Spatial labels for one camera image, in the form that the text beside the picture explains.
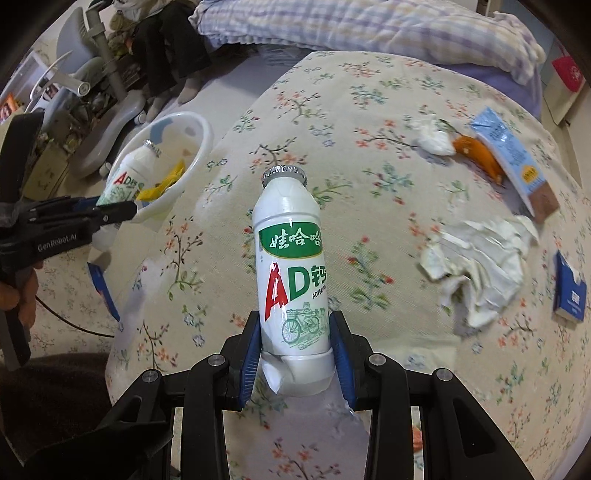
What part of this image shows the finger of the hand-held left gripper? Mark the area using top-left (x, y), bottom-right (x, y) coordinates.
top-left (60, 196), bottom-right (106, 217)
top-left (93, 202), bottom-right (140, 228)

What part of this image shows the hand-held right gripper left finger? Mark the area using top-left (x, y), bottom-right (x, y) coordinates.
top-left (95, 311), bottom-right (264, 480)

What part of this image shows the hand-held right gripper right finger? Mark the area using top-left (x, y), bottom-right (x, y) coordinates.
top-left (329, 314), bottom-right (522, 480)

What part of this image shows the white drink bottle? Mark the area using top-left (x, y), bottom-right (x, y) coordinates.
top-left (252, 166), bottom-right (334, 398)
top-left (95, 140), bottom-right (162, 208)

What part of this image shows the yellow plastic bag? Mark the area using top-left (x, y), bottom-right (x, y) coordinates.
top-left (139, 157), bottom-right (185, 202)

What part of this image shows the white plastic bin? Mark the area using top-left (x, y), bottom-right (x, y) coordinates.
top-left (90, 111), bottom-right (214, 252)

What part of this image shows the large white tissue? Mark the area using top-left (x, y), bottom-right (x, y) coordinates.
top-left (419, 215), bottom-right (540, 328)

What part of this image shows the blue cardboard box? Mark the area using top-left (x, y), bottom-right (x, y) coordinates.
top-left (553, 250), bottom-right (588, 323)

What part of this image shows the small white tissue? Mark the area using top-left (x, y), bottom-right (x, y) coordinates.
top-left (409, 117), bottom-right (455, 155)

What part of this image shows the orange snack wrapper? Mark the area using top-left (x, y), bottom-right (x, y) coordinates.
top-left (450, 134), bottom-right (506, 183)

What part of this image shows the light blue milk carton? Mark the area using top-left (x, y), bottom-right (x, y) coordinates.
top-left (470, 107), bottom-right (559, 220)

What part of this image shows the person's left hand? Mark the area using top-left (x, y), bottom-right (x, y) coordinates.
top-left (0, 272), bottom-right (38, 329)

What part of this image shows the blue flat packet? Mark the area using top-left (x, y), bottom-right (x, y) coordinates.
top-left (87, 262), bottom-right (122, 322)

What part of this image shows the brown fuzzy cloth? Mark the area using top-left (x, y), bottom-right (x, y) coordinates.
top-left (0, 353), bottom-right (112, 480)

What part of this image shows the floral tablecloth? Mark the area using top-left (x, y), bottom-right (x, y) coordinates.
top-left (104, 50), bottom-right (587, 480)

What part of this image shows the pile of plush toys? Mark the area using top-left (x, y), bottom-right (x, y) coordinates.
top-left (108, 9), bottom-right (139, 61)

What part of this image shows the plaid quilt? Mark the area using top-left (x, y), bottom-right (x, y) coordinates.
top-left (188, 0), bottom-right (548, 86)

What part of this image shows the red hanging bag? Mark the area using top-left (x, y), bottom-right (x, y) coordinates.
top-left (551, 54), bottom-right (587, 97)

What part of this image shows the black cable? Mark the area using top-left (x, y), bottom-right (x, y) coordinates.
top-left (34, 295), bottom-right (116, 339)

